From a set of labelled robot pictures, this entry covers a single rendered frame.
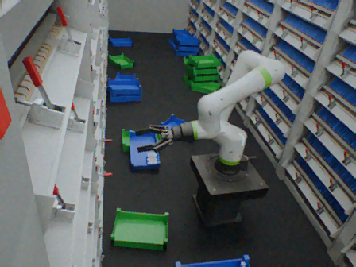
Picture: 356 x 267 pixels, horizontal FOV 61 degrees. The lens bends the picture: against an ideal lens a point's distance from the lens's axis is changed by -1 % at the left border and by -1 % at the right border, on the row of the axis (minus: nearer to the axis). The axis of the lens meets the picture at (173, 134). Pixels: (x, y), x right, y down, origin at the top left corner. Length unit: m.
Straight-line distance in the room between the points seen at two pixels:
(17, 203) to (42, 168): 0.16
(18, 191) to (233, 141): 1.46
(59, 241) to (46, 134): 0.19
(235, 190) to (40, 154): 1.36
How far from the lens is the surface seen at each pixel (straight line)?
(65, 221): 0.55
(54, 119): 0.42
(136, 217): 1.88
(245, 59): 1.70
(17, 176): 0.21
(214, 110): 1.36
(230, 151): 1.65
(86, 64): 0.85
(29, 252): 0.26
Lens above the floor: 1.45
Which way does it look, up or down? 34 degrees down
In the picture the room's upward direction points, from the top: 7 degrees clockwise
